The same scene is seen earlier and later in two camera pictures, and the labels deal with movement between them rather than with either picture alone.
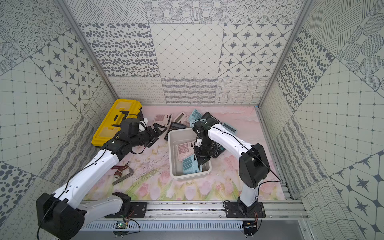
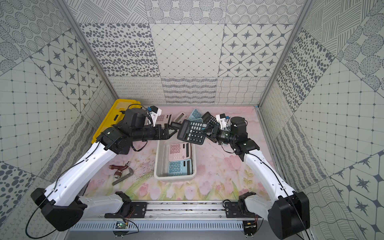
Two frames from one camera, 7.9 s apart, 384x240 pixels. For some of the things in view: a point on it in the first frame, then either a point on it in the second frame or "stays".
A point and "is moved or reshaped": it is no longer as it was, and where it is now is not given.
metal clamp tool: x=118 y=174 stays
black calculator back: x=207 y=115 stays
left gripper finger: x=154 y=140 -> x=166 y=136
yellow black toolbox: x=111 y=126 stays
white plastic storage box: x=183 y=162 is moved or reshaped
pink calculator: x=185 y=150 is moved or reshaped
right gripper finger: x=206 y=159 -> x=212 y=138
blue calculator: x=190 y=165 -> x=180 y=167
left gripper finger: x=157 y=130 -> x=175 y=126
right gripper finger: x=200 y=160 -> x=209 y=131
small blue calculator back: x=195 y=115 stays
